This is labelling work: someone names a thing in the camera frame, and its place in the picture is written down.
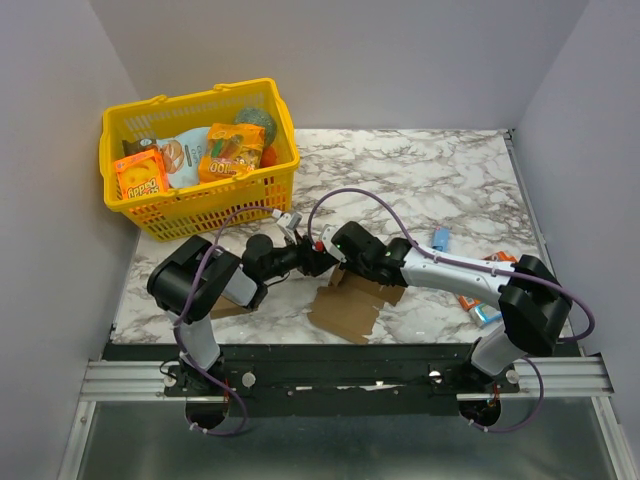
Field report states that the yellow mango gummy bag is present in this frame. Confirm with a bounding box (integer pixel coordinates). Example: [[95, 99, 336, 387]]
[[198, 123, 265, 184]]

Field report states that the brown cardboard box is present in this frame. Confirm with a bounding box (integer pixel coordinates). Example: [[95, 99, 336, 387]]
[[307, 267, 405, 345], [210, 297, 251, 320]]

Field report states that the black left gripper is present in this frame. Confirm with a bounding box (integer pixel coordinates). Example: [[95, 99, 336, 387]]
[[261, 230, 339, 282]]

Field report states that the light blue cassava chips bag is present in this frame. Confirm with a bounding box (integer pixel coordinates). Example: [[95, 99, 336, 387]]
[[155, 127, 209, 189]]

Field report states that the blue small box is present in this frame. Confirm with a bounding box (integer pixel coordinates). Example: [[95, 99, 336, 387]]
[[431, 226, 450, 252]]

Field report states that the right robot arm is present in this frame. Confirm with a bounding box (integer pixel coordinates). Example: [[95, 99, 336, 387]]
[[320, 221, 572, 392]]

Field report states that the grey green round sponge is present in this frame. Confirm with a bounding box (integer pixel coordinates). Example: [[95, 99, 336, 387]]
[[234, 107, 278, 147]]

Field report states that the dark brown snack packet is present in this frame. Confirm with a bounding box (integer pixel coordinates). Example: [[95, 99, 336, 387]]
[[122, 138, 157, 157]]

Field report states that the orange round fruit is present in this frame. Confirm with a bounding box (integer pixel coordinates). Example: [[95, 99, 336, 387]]
[[261, 146, 278, 168]]

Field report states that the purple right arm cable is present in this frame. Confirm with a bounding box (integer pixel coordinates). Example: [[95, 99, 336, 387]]
[[306, 187, 596, 434]]

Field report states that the folded brown cardboard box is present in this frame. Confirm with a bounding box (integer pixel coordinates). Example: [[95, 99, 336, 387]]
[[210, 297, 251, 320]]

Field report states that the light blue mint pack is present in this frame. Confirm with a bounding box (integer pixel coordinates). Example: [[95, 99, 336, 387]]
[[470, 303, 502, 328]]

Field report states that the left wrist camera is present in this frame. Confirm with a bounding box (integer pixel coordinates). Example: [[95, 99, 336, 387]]
[[276, 212, 302, 244]]

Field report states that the orange small box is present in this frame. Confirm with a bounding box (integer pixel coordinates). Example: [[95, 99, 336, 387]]
[[458, 251, 518, 312]]

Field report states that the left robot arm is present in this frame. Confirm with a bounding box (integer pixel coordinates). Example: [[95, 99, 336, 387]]
[[147, 234, 338, 395]]

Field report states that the orange snack box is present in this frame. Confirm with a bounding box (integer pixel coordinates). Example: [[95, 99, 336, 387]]
[[113, 149, 169, 200]]

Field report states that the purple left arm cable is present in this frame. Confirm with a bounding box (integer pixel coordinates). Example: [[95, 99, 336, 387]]
[[172, 206, 281, 437]]

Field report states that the yellow plastic shopping basket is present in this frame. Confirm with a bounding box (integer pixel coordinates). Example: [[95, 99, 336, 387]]
[[99, 78, 300, 242]]

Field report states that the black mounting base plate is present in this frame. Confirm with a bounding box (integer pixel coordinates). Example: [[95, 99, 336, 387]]
[[103, 344, 519, 427]]

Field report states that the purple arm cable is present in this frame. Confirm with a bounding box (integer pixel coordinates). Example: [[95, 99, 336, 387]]
[[306, 187, 596, 434], [172, 206, 281, 437]]

